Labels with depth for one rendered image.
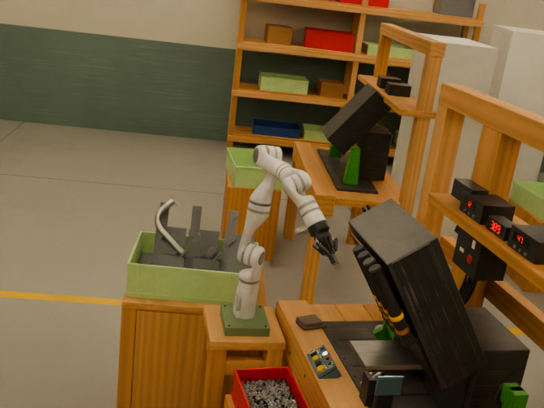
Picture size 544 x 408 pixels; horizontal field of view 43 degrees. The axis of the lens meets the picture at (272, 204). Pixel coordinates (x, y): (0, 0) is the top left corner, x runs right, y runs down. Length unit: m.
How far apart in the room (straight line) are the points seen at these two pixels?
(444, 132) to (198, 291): 1.33
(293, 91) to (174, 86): 1.63
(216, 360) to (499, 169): 1.36
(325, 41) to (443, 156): 5.93
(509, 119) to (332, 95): 6.50
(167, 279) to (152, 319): 0.20
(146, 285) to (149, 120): 6.40
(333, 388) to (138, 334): 1.12
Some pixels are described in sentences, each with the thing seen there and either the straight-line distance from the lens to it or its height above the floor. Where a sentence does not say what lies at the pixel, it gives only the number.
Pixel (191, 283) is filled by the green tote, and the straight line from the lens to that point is 3.29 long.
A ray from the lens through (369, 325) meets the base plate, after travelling 3.11.
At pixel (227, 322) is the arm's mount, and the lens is 2.97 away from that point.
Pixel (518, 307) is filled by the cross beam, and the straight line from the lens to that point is 2.72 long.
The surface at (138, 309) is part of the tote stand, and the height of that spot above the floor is 0.75.
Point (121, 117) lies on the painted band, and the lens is 9.62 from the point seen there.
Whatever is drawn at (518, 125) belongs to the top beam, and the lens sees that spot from 2.59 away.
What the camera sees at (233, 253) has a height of 0.94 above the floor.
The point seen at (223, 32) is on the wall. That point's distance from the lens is 9.35.
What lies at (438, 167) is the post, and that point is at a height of 1.59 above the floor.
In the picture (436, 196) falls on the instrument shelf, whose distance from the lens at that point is 2.84.
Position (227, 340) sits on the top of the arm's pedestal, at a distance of 2.93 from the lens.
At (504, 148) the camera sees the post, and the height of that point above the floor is 1.79.
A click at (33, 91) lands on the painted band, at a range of 9.77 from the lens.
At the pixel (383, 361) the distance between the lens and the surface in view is 2.40.
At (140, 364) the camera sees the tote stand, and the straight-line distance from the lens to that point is 3.46.
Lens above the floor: 2.32
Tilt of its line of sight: 19 degrees down
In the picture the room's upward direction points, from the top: 7 degrees clockwise
